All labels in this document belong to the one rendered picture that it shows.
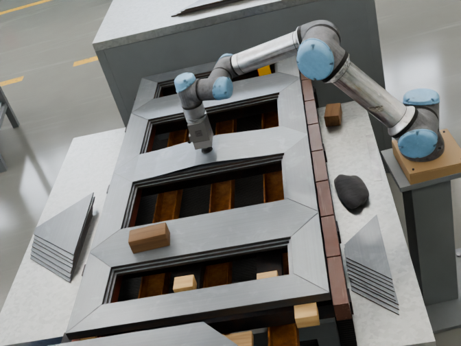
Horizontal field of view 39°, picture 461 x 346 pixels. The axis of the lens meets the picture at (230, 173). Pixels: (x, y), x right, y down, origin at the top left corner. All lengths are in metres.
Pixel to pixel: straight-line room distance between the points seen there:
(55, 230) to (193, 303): 0.77
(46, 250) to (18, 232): 1.66
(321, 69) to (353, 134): 0.66
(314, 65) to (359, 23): 1.10
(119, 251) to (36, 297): 0.33
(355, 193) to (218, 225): 0.50
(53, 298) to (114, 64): 1.35
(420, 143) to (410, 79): 2.22
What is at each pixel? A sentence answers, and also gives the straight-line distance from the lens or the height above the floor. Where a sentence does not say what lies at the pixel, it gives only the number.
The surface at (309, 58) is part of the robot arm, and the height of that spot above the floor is 1.23.
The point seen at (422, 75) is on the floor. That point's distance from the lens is 4.34.
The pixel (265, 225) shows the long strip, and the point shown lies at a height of 0.84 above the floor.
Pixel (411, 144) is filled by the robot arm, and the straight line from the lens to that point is 2.10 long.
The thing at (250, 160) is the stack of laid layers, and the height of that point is 0.84.
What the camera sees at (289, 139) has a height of 0.84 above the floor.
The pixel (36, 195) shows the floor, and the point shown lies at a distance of 4.27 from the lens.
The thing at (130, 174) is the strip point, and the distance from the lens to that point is 2.42.
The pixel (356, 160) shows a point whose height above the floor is 0.68.
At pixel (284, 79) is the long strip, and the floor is 0.84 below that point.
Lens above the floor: 2.09
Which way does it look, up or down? 34 degrees down
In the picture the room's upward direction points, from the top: 17 degrees counter-clockwise
